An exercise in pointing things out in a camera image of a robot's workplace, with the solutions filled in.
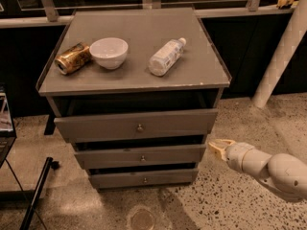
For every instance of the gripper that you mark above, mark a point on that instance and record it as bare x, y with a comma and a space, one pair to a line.
234, 154

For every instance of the grey drawer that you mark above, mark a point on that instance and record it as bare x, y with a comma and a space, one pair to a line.
128, 126
148, 156
135, 179

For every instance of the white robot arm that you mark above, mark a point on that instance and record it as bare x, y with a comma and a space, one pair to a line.
282, 174

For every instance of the grey top drawer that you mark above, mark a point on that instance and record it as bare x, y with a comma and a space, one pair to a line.
128, 126

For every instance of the grey bottom drawer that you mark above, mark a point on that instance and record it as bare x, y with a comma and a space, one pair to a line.
135, 179

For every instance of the grey drawer cabinet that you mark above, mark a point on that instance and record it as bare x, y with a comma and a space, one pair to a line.
195, 81

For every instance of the clear plastic bottle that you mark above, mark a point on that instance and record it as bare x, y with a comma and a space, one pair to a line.
162, 61

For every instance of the white ceramic bowl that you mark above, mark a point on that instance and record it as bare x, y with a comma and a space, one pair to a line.
109, 52

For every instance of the yellow object on ledge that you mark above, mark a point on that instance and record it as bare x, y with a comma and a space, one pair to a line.
285, 4

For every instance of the black stand leg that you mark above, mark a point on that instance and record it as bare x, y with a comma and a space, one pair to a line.
49, 164

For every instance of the gold drink can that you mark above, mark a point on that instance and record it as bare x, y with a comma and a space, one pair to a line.
73, 59

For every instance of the black laptop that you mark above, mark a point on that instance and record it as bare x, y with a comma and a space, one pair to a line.
7, 129

